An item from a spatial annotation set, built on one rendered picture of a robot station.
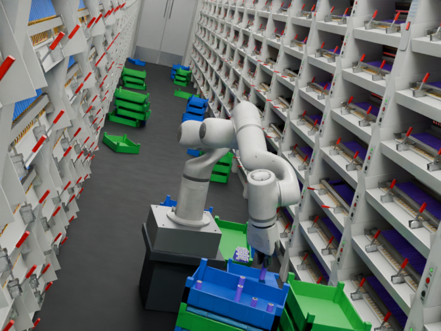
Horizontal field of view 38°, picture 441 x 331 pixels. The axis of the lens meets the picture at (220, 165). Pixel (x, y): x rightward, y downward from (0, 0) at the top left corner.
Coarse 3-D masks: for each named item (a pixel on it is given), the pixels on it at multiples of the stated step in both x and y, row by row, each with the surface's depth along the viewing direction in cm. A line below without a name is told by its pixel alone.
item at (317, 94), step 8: (304, 80) 379; (312, 80) 363; (320, 80) 380; (328, 80) 378; (304, 88) 377; (312, 88) 364; (320, 88) 359; (328, 88) 356; (304, 96) 367; (312, 96) 351; (320, 96) 338; (312, 104) 350; (320, 104) 332
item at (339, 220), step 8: (312, 176) 321; (320, 176) 321; (328, 176) 322; (336, 176) 322; (312, 184) 322; (312, 192) 317; (320, 200) 302; (328, 200) 298; (328, 208) 288; (328, 216) 290; (336, 216) 278; (344, 216) 263; (336, 224) 277; (344, 224) 264
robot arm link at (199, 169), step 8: (208, 152) 268; (216, 152) 265; (224, 152) 266; (192, 160) 268; (200, 160) 268; (208, 160) 266; (216, 160) 266; (184, 168) 268; (192, 168) 266; (200, 168) 265; (208, 168) 266; (184, 176) 268; (192, 176) 266; (200, 176) 266; (208, 176) 268
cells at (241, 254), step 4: (236, 248) 339; (240, 248) 340; (244, 248) 341; (236, 252) 339; (240, 252) 337; (244, 252) 339; (248, 252) 339; (236, 256) 336; (240, 256) 335; (244, 256) 336; (248, 256) 337; (236, 260) 333; (240, 260) 333; (244, 260) 334; (248, 260) 334
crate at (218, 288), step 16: (208, 272) 213; (224, 272) 211; (192, 288) 194; (208, 288) 208; (224, 288) 211; (256, 288) 210; (272, 288) 209; (288, 288) 206; (192, 304) 195; (208, 304) 193; (224, 304) 192; (240, 304) 191; (240, 320) 192; (256, 320) 191; (272, 320) 190
